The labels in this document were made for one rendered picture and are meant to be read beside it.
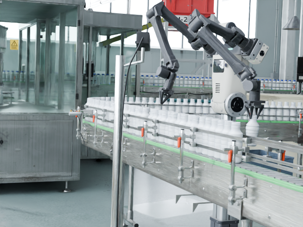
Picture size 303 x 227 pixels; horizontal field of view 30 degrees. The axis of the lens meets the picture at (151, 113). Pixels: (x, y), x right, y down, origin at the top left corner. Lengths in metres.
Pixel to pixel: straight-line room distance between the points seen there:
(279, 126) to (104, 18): 4.18
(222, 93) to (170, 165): 0.94
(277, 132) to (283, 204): 3.13
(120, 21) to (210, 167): 6.35
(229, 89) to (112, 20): 5.18
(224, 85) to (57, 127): 3.20
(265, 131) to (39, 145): 2.60
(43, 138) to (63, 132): 0.23
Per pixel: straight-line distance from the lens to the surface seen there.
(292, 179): 2.02
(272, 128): 5.06
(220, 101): 3.59
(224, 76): 3.56
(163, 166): 2.85
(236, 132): 2.30
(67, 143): 6.46
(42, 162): 6.43
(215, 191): 2.38
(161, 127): 2.94
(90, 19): 8.47
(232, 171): 2.14
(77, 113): 4.11
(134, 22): 8.69
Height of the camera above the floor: 1.33
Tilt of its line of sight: 3 degrees down
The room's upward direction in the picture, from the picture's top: 2 degrees clockwise
